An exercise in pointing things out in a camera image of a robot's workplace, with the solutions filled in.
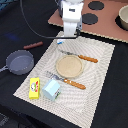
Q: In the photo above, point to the knife with wooden handle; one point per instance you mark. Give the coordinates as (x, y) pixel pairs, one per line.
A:
(80, 56)

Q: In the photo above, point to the grey toy frying pan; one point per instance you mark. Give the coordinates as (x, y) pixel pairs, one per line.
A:
(19, 62)

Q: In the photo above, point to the beige woven placemat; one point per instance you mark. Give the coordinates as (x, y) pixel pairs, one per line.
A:
(73, 108)

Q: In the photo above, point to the grey toy pot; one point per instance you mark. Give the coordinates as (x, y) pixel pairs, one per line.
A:
(60, 9)

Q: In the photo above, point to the beige bowl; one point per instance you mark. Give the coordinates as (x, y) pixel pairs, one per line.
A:
(123, 14)

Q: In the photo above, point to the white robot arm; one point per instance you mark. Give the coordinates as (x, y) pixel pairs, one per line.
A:
(73, 2)

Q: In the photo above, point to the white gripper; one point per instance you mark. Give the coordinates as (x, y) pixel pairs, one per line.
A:
(71, 17)

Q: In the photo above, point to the brown toy stove board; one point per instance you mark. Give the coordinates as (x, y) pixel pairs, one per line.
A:
(105, 26)

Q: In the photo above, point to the fork with wooden handle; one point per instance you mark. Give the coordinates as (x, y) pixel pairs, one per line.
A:
(75, 84)

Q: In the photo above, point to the round wooden plate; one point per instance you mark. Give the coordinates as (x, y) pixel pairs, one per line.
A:
(69, 66)

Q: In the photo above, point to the yellow toy box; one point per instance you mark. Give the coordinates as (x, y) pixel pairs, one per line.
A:
(34, 88)

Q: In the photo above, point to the brown toy sausage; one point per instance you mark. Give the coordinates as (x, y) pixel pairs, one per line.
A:
(33, 45)

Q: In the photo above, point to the light blue milk carton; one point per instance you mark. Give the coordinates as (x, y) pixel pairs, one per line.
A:
(51, 89)

